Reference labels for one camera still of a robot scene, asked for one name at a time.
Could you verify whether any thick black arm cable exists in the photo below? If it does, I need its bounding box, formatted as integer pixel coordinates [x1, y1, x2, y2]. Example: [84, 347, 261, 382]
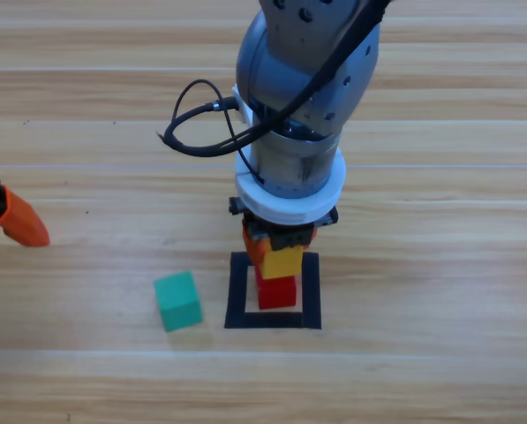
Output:
[155, 0, 395, 159]

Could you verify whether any yellow wooden block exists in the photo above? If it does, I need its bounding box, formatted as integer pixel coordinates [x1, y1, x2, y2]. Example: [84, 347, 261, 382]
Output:
[259, 246, 304, 280]

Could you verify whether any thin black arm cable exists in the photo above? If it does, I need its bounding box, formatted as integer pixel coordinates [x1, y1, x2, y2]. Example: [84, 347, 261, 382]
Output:
[172, 79, 267, 186]

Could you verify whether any green wooden block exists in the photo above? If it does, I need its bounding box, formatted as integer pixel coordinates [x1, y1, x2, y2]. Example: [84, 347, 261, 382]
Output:
[153, 270, 204, 333]

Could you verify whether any black tape square outline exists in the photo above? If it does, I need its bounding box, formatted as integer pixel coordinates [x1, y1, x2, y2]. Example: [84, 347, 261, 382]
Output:
[223, 251, 323, 331]

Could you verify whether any red wooden block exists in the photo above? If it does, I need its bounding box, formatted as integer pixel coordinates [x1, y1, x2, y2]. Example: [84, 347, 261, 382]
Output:
[254, 264, 298, 310]

